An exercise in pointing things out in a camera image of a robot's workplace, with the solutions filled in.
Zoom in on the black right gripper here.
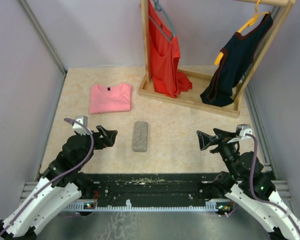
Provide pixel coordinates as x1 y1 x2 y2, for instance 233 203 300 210
196 127 240 179

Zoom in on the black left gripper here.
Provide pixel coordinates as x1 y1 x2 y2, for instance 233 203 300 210
76 124 118 169

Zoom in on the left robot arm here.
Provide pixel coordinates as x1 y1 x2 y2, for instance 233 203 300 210
0 125 118 240

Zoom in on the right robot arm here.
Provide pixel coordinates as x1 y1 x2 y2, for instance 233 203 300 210
196 124 300 240

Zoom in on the pink folded t-shirt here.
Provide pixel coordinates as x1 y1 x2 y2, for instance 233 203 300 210
89 83 133 115

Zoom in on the wooden clothes rack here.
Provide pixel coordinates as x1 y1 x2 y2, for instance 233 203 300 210
138 0 295 119

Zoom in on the red t-shirt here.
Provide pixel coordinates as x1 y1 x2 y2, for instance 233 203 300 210
148 0 193 99

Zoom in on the navy tank top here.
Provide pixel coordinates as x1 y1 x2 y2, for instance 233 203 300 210
200 12 273 107

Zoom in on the yellow hanger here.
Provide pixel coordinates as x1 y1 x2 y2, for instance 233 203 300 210
214 0 270 66

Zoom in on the grey-blue hanger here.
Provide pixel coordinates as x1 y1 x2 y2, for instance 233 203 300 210
148 0 176 43

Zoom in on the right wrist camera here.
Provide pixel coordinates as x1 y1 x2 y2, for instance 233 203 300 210
227 124 253 144

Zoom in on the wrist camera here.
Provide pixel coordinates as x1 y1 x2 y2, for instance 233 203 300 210
227 124 253 144
72 115 88 132

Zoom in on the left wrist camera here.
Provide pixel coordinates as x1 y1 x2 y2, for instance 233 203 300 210
72 115 88 132

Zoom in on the aluminium frame post left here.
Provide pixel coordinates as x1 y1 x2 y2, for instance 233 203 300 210
17 0 68 75

